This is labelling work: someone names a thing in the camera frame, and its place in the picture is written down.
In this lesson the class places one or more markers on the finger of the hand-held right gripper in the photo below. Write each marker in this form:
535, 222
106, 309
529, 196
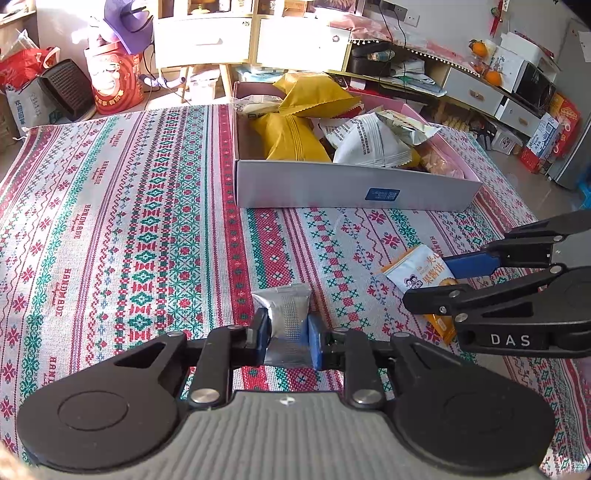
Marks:
434, 300
471, 266

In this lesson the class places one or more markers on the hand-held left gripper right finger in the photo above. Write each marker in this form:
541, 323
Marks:
314, 344

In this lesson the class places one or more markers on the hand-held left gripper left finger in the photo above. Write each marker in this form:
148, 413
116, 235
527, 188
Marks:
262, 334

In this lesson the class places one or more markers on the white orange cookie packet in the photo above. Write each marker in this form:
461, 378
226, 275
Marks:
415, 272

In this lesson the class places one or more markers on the silver snack packet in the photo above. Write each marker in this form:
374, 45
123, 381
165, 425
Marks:
286, 309

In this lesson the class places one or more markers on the pink cardboard box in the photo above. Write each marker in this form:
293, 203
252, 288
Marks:
323, 189

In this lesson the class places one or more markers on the white triangular snack packet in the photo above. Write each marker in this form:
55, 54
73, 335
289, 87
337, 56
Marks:
374, 145

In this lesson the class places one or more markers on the silver green triangular packet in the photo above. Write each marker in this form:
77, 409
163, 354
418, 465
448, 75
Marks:
406, 124

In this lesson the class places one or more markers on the large yellow snack packet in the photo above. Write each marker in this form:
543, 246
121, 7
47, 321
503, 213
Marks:
314, 92
291, 138

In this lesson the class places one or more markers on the clear bread packet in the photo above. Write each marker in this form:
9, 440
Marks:
258, 107

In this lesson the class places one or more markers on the yellow egg tray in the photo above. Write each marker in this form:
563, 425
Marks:
456, 123

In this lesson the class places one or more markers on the patterned woven cloth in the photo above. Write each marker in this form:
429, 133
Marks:
138, 221

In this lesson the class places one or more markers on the low wooden cabinet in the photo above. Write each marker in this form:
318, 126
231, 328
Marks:
471, 90

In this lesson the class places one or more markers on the grey refrigerator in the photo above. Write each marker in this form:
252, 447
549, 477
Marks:
575, 115

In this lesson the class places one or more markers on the orange fruit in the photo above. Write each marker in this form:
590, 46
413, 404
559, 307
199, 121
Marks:
480, 48
492, 77

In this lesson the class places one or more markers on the black microwave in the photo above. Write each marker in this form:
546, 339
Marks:
535, 85

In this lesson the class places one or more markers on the white cardboard box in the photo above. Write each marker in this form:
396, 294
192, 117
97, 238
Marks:
512, 50

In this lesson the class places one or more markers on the black storage bin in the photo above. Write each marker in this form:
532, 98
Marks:
369, 60

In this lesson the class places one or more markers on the pink fringed cloth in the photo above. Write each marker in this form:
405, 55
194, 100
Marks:
415, 41

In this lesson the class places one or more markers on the red hanging ornament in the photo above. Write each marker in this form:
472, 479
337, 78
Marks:
497, 16

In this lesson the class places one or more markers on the clear plastic storage box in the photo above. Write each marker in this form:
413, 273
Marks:
207, 87

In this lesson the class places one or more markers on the white cabinet drawer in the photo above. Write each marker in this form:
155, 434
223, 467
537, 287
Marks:
304, 46
203, 44

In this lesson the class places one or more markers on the red cartoon bucket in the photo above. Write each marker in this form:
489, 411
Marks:
115, 83

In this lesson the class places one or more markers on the wooden shelf cabinet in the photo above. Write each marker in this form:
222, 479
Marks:
254, 41

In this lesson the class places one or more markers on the black slotted heater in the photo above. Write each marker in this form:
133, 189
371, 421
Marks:
67, 90

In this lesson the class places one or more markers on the white paper bag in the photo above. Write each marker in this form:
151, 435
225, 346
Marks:
30, 106

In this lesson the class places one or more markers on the purple hat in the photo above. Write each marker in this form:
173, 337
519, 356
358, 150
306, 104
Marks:
127, 23

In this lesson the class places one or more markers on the red plastic bag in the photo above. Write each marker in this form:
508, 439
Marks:
23, 67

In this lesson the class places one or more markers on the wall power socket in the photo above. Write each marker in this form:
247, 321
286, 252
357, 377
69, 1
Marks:
392, 11

